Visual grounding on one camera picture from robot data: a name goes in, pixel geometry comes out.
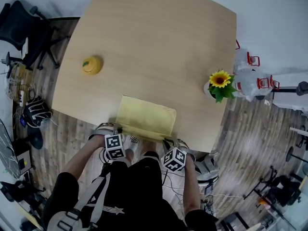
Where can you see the person's left forearm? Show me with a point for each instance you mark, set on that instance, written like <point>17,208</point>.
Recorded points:
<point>81,155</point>

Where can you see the black marble round table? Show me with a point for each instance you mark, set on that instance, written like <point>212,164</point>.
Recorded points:
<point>7,150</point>

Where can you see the white power strip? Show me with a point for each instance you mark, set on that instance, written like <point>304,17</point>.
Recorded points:
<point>21,97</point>

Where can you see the yellow cloth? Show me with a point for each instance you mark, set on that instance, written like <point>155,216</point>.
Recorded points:
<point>146,117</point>

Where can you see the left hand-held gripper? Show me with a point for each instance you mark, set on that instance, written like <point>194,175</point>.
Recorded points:
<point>115,147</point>

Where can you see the sunflower in white pot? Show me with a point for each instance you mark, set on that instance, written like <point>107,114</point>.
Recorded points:
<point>220,83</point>

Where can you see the grey white floor device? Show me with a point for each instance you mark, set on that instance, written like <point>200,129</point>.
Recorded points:
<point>207,167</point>

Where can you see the person's right forearm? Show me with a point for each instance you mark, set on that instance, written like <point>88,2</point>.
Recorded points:
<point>192,189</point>

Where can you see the checkered shoe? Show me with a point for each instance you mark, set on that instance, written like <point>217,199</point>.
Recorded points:
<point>134,139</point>

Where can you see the black router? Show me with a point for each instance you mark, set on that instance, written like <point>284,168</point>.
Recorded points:
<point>8,61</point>

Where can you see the black folding stand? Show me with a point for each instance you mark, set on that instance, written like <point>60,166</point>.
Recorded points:
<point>281,191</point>

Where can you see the black office chair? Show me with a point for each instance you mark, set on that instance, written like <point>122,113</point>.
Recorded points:
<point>16,23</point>

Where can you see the black white striped bag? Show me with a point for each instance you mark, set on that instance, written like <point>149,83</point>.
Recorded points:
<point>37,113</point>

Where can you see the black round-base stool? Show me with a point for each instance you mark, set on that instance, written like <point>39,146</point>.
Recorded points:
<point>290,154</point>

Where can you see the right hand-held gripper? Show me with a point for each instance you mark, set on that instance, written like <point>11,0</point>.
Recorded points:
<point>174,159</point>

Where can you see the white shelf frame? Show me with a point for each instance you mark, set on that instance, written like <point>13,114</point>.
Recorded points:
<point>299,131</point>

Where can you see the black coat rack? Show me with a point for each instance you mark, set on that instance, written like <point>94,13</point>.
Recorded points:
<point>302,88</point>

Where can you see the small orange object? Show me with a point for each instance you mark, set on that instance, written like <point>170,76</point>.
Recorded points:
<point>263,201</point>

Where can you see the black round stand base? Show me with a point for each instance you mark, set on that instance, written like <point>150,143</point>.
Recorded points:
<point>36,141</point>

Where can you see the person's bare leg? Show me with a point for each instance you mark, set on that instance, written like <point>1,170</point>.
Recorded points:
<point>133,156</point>

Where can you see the grey box device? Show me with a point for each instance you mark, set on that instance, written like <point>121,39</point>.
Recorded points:
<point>23,162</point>

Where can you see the small black screen device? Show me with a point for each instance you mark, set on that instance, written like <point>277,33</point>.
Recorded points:
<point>208,188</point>

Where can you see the person's black clothing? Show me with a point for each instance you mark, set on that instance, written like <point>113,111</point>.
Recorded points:
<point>134,189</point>

